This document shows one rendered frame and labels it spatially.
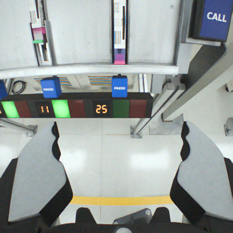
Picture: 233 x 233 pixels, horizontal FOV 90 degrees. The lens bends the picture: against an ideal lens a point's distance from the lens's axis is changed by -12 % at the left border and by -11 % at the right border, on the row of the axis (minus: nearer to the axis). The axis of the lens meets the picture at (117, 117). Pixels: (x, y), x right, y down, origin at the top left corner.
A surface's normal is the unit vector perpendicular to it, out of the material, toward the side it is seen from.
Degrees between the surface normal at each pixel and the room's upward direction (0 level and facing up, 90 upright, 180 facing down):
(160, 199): 0
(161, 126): 0
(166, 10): 46
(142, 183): 0
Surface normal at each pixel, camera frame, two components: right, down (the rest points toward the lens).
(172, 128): 0.00, -0.27
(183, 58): 0.00, 0.50
